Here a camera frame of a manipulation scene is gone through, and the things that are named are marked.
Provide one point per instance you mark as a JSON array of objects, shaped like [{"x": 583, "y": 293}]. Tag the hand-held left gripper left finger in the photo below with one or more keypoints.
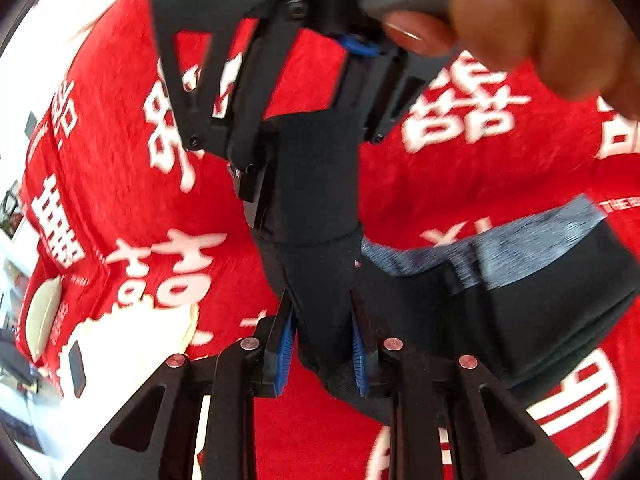
[{"x": 282, "y": 360}]

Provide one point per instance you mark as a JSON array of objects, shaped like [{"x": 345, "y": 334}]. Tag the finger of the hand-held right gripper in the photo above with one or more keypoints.
[
  {"x": 387, "y": 90},
  {"x": 200, "y": 110}
]

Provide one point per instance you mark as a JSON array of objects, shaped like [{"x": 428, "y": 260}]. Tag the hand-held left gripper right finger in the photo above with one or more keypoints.
[{"x": 360, "y": 360}]

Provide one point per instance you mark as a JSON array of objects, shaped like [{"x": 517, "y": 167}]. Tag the black pants with blue trim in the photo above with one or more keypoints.
[{"x": 525, "y": 320}]

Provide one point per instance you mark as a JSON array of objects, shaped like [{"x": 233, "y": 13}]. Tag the person's right hand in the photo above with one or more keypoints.
[{"x": 540, "y": 20}]

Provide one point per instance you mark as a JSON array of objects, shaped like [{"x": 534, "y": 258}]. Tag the red printed blanket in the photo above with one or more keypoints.
[{"x": 450, "y": 175}]

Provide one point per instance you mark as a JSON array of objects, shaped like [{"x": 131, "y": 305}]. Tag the cream cloth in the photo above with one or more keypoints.
[{"x": 130, "y": 340}]

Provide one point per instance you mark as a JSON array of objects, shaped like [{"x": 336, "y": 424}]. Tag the black phone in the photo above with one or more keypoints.
[{"x": 76, "y": 370}]

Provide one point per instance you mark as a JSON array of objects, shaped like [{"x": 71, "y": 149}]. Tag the pale green pillow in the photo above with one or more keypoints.
[{"x": 42, "y": 317}]

